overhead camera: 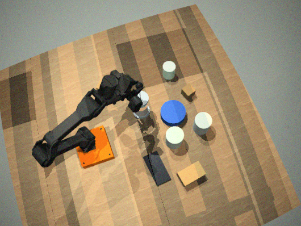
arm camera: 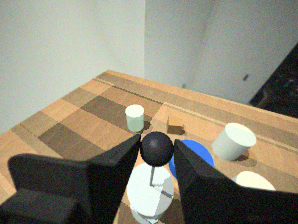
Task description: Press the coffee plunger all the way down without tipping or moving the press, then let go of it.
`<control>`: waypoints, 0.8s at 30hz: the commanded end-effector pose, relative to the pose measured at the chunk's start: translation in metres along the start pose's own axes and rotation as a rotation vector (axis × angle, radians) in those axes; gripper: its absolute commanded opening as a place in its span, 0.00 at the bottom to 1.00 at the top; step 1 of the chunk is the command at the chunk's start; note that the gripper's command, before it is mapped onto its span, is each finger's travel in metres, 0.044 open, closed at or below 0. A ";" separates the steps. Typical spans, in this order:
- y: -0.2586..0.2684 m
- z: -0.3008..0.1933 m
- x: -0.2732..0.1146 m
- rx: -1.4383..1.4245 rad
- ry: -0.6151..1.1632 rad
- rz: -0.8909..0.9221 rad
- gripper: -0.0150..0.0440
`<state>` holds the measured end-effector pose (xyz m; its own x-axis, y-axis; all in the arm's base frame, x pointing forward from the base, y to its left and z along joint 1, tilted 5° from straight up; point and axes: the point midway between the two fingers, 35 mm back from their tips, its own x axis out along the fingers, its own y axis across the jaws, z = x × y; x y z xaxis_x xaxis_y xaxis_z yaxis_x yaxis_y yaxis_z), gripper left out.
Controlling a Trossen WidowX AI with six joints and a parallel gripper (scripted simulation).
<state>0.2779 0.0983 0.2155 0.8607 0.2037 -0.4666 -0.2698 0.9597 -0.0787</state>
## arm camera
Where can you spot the glass coffee press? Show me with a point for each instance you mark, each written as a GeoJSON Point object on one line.
{"type": "Point", "coordinates": [150, 188]}

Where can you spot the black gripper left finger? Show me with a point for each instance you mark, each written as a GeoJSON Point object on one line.
{"type": "Point", "coordinates": [98, 183]}

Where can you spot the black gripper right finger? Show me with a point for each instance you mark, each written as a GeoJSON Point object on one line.
{"type": "Point", "coordinates": [210, 197]}

